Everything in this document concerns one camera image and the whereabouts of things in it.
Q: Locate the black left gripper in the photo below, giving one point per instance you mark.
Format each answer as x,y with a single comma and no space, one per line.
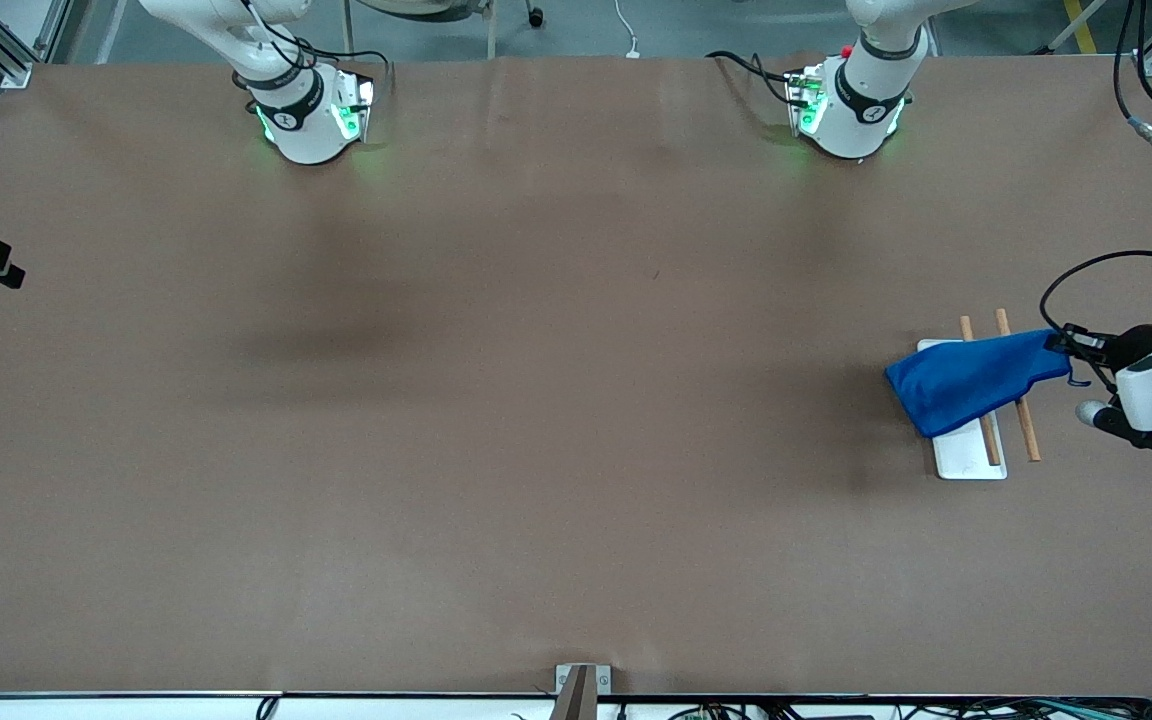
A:
1135,345

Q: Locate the blue towel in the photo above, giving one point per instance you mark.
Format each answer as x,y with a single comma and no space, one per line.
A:
966,380

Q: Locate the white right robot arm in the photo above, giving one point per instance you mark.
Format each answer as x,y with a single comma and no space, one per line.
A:
306,130

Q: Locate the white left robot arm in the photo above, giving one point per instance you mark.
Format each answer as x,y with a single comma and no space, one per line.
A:
856,120

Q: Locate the white towel rack wooden rods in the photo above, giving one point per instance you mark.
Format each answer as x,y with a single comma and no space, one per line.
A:
971,458

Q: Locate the grey office chair base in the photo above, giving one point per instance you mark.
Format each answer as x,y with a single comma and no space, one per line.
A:
436,8

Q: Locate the brown table cover sheet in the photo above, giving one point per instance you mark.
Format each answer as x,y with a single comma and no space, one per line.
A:
576,450

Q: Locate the metal table edge bracket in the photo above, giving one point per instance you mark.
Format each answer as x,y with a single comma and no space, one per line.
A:
581,690

